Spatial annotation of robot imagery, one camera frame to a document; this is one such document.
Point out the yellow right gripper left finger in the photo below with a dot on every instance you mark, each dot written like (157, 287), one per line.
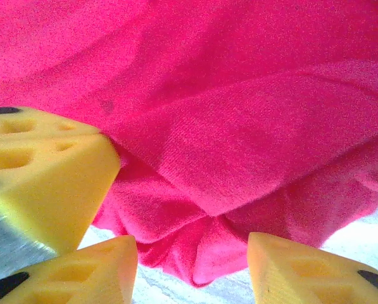
(90, 278)

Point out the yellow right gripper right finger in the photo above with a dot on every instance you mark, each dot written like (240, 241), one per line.
(309, 275)

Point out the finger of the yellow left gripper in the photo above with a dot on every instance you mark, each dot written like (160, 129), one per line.
(43, 125)
(55, 196)

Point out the red t-shirt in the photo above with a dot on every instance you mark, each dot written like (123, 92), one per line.
(207, 111)

